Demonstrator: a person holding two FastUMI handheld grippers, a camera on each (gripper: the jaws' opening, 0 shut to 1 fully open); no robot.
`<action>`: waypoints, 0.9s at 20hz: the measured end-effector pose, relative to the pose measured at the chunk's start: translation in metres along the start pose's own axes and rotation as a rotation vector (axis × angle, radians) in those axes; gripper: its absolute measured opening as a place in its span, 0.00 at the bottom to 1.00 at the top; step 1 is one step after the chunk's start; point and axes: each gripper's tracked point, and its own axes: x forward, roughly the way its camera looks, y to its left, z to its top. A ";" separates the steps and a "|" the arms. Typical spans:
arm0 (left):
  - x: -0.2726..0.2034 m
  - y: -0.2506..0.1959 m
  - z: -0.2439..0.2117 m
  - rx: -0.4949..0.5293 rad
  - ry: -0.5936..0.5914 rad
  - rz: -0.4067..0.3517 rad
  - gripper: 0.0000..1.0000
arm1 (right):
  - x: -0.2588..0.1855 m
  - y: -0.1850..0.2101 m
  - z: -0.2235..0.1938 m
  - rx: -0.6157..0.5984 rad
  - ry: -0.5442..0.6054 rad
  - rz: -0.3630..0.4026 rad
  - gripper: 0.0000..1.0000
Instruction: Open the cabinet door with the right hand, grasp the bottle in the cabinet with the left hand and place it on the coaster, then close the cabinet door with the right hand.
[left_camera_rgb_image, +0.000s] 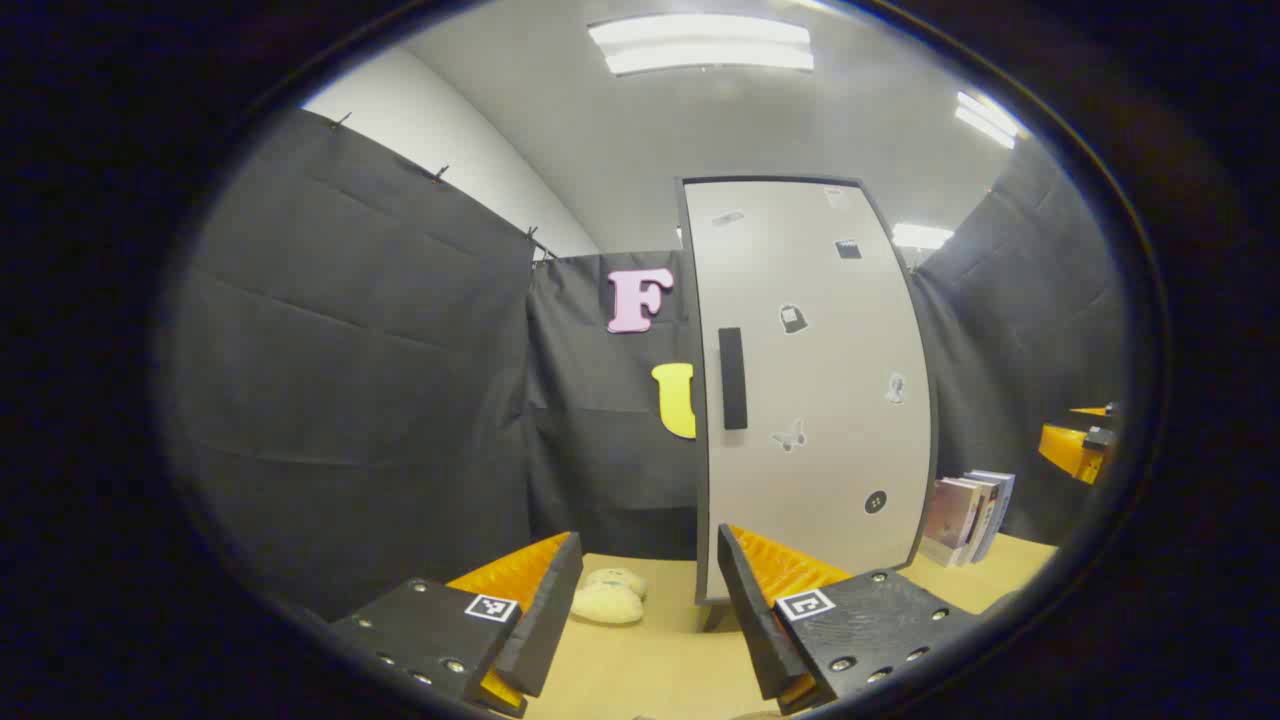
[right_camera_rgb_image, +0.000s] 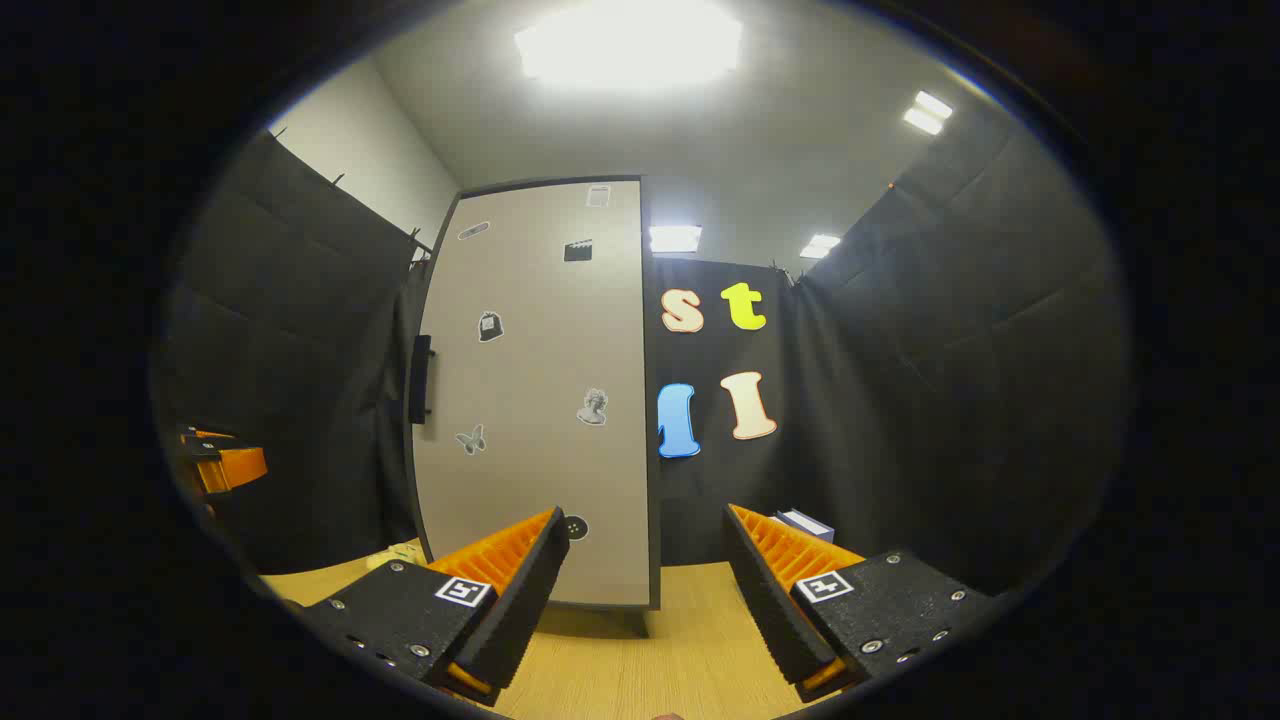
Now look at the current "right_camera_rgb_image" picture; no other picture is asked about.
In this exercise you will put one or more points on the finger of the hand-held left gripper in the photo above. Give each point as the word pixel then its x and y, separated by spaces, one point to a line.
pixel 205 445
pixel 235 468

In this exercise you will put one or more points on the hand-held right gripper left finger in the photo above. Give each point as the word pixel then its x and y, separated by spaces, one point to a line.
pixel 530 590

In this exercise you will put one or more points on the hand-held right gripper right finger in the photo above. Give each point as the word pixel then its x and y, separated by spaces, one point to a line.
pixel 765 590

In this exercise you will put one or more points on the dark grey cabinet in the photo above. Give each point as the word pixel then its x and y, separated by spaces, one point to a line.
pixel 649 520

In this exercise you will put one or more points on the blue grey spine book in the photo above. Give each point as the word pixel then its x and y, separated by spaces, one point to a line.
pixel 808 524

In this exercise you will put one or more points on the black backdrop cloth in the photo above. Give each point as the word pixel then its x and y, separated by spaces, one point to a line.
pixel 950 350

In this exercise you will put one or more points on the small ceiling light panel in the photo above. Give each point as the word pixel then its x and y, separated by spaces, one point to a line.
pixel 675 238
pixel 928 112
pixel 820 246

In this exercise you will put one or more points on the large ceiling light panel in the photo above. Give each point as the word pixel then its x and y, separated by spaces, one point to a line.
pixel 630 40

